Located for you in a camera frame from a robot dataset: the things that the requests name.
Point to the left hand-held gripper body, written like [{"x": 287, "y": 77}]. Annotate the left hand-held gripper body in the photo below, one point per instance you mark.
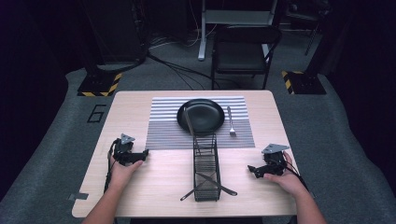
[{"x": 124, "y": 153}]

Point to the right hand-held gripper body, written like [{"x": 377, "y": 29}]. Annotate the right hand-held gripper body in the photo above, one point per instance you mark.
[{"x": 274, "y": 161}]

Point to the person's left hand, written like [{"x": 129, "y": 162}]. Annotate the person's left hand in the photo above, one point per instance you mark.
[{"x": 120, "y": 173}]

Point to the person's right hand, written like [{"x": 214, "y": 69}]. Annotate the person's right hand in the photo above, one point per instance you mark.
[{"x": 289, "y": 182}]

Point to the striped grey placemat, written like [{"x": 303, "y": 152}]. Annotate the striped grey placemat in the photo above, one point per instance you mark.
[{"x": 162, "y": 133}]

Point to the dark knife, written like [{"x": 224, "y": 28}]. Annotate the dark knife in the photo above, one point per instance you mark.
[{"x": 225, "y": 189}]

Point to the silver fork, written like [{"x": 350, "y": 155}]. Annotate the silver fork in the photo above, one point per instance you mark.
[{"x": 231, "y": 121}]

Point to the silver table knife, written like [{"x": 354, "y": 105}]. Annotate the silver table knife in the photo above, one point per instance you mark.
[{"x": 188, "y": 121}]

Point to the grey tape strip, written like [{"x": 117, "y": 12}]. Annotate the grey tape strip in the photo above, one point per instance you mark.
[{"x": 78, "y": 196}]

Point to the black round plate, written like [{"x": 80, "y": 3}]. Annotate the black round plate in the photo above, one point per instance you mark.
[{"x": 204, "y": 115}]

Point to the black yellow striped stand base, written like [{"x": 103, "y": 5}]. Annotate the black yellow striped stand base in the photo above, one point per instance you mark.
[
  {"x": 303, "y": 82},
  {"x": 99, "y": 84}
]

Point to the black folding chair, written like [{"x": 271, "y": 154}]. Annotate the black folding chair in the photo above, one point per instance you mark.
[{"x": 241, "y": 53}]

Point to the black cabinet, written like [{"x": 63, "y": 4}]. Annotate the black cabinet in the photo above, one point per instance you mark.
[{"x": 120, "y": 31}]

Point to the white metal stand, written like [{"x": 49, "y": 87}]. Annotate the white metal stand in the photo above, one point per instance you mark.
[{"x": 218, "y": 17}]

